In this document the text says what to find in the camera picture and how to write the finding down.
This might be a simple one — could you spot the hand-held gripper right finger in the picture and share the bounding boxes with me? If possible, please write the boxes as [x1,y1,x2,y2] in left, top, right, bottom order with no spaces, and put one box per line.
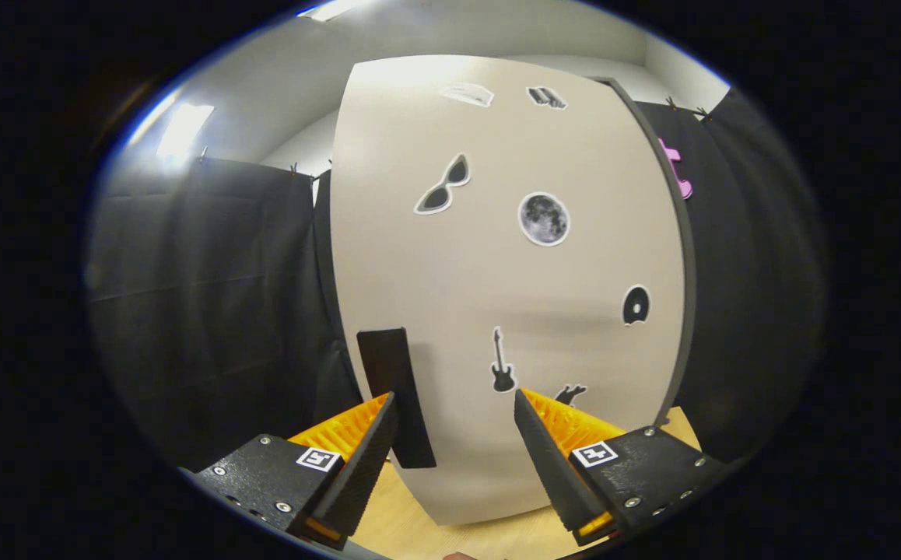
[514,389,730,548]

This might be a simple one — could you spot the dark grey shoe cabinet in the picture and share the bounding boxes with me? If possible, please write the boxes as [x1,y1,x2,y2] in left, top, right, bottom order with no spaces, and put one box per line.
[591,76,699,425]

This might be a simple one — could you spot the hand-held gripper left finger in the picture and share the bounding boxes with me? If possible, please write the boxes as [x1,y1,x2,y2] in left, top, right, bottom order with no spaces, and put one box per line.
[182,392,400,550]

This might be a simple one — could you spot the black door handle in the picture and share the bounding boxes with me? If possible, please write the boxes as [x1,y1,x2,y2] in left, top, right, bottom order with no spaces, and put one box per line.
[356,327,437,470]

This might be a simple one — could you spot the beige shoe cabinet door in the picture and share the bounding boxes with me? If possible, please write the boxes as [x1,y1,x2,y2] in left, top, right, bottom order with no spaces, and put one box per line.
[328,54,689,527]

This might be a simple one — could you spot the small ceiling light panel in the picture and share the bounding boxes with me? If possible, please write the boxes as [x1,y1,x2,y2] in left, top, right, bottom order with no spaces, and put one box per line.
[156,103,216,161]

